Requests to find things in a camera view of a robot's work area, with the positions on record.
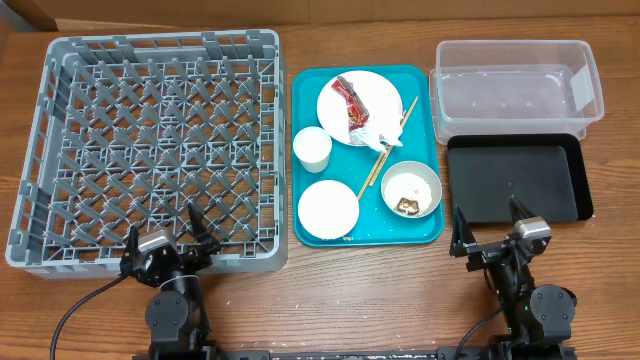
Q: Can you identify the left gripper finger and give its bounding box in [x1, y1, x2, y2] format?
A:
[124, 226, 139, 262]
[188, 205, 209, 243]

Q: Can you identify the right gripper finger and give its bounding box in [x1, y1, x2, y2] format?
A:
[509, 195, 531, 223]
[449, 206, 477, 257]

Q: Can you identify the brown food scrap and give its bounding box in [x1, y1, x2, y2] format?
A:
[395, 197, 420, 216]

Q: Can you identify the grey bowl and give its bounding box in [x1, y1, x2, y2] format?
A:
[381, 161, 442, 219]

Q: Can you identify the wooden chopstick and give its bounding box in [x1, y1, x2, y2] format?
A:
[368, 110, 407, 188]
[357, 98, 418, 200]

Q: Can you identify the small white plate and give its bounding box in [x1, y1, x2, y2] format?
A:
[297, 180, 360, 240]

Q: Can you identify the white napkin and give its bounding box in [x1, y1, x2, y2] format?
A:
[348, 112, 404, 153]

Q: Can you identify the red snack wrapper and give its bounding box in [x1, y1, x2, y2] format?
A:
[331, 76, 370, 132]

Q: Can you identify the large white plate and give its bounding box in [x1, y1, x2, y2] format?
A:
[317, 70, 403, 146]

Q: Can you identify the white rice pile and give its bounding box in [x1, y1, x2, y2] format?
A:
[383, 173, 433, 217]

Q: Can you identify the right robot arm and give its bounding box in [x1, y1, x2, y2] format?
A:
[438, 196, 577, 359]

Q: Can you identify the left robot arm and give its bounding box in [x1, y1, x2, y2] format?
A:
[120, 206, 226, 360]

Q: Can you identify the black waste tray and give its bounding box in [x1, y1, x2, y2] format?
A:
[447, 134, 594, 225]

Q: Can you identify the grey plastic dish rack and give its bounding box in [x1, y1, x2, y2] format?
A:
[5, 29, 288, 279]

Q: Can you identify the teal serving tray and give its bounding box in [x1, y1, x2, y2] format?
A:
[292, 65, 445, 247]

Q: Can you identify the clear plastic bin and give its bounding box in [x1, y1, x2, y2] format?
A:
[429, 40, 605, 144]

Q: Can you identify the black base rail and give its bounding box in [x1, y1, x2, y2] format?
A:
[132, 347, 578, 360]

